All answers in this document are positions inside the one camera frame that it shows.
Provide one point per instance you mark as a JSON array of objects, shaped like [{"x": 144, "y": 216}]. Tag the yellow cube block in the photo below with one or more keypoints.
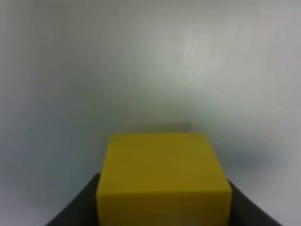
[{"x": 162, "y": 179}]

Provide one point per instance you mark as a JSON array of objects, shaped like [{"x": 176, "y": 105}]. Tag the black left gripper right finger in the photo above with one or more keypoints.
[{"x": 244, "y": 212}]

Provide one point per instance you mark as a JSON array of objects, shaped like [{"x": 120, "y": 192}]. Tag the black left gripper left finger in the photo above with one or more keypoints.
[{"x": 82, "y": 210}]

